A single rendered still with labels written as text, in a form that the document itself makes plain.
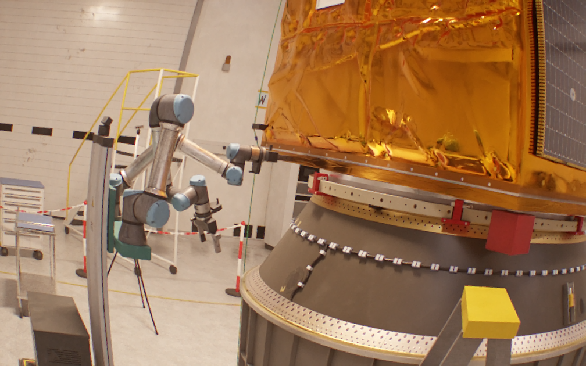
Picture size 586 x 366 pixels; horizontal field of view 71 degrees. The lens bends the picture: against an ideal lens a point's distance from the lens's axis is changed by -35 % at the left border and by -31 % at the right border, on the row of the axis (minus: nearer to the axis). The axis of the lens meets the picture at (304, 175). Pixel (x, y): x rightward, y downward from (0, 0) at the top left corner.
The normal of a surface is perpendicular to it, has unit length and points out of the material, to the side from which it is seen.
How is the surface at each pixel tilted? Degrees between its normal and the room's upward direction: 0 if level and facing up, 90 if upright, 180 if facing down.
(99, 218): 90
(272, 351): 90
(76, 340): 90
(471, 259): 62
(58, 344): 90
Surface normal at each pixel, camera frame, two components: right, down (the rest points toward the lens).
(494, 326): -0.25, 0.01
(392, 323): -0.37, -0.49
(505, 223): -0.87, -0.10
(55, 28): 0.49, 0.11
